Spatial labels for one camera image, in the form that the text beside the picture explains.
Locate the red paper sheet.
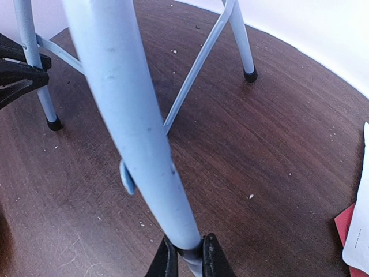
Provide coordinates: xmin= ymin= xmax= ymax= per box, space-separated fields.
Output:
xmin=334 ymin=203 xmax=368 ymax=277

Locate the white sheet music page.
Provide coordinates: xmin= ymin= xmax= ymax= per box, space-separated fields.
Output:
xmin=342 ymin=122 xmax=368 ymax=274

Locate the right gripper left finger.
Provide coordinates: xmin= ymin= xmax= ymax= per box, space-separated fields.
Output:
xmin=145 ymin=235 xmax=178 ymax=277

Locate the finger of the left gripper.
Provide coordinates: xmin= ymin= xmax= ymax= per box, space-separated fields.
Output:
xmin=0 ymin=34 xmax=52 ymax=69
xmin=1 ymin=62 xmax=49 ymax=109

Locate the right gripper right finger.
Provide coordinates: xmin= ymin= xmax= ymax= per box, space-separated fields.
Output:
xmin=202 ymin=233 xmax=236 ymax=277

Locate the light blue music stand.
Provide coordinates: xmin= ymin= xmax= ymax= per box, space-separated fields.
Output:
xmin=14 ymin=1 xmax=258 ymax=276

